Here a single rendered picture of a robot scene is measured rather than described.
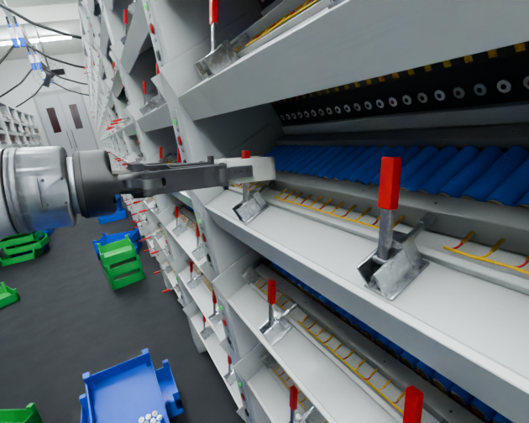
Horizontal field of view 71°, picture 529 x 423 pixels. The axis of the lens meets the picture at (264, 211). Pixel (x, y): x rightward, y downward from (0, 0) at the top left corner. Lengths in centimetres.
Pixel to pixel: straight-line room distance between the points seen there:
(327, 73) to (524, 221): 15
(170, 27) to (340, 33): 46
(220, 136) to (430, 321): 51
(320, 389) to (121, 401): 96
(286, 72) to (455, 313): 21
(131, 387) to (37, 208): 102
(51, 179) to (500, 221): 38
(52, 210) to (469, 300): 37
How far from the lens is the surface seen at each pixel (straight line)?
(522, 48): 34
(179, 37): 68
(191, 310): 151
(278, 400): 76
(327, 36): 26
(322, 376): 50
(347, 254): 33
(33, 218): 43
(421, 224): 29
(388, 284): 27
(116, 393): 139
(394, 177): 26
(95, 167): 43
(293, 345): 55
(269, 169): 49
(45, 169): 42
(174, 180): 41
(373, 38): 23
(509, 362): 23
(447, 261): 27
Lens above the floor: 87
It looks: 15 degrees down
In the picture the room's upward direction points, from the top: 11 degrees counter-clockwise
